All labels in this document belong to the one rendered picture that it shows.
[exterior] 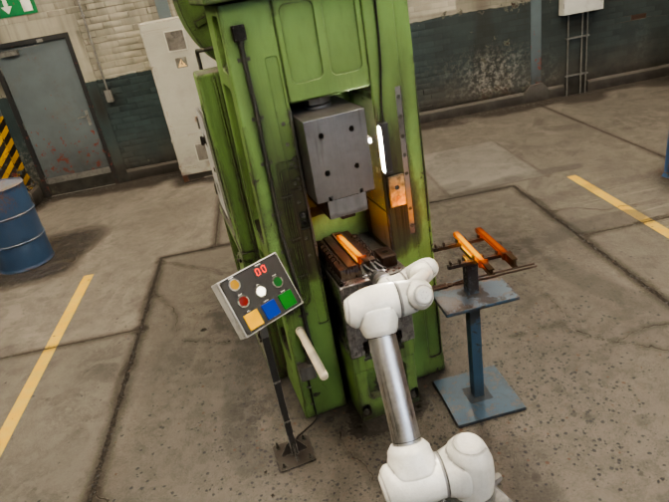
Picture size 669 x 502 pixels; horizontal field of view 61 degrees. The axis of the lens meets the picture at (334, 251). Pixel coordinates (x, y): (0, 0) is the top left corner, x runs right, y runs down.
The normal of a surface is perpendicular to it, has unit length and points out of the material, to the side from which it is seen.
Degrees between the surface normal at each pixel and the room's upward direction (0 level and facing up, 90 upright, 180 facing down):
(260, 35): 90
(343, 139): 90
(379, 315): 63
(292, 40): 90
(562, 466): 0
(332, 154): 90
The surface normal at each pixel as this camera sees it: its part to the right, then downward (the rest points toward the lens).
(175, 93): 0.11, 0.43
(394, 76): 0.32, 0.38
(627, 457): -0.15, -0.88
